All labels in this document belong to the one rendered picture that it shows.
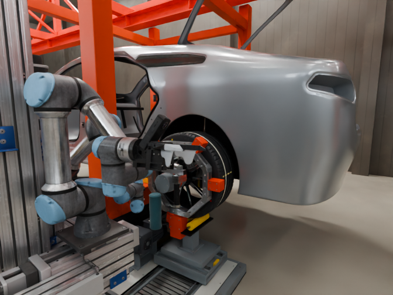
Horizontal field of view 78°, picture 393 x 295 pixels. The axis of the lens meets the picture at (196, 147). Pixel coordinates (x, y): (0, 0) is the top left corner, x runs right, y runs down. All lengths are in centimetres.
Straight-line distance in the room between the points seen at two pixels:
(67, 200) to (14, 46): 60
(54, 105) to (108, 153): 28
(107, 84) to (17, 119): 87
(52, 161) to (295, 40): 635
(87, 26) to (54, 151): 115
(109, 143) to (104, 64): 116
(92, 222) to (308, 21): 640
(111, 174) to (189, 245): 140
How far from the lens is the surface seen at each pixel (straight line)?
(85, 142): 151
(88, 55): 191
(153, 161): 69
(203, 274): 197
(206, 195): 166
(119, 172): 81
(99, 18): 194
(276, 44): 696
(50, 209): 100
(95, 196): 109
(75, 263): 115
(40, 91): 95
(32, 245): 127
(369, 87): 611
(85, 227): 115
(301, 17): 694
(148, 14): 529
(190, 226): 183
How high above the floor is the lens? 133
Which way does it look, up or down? 8 degrees down
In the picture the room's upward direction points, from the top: straight up
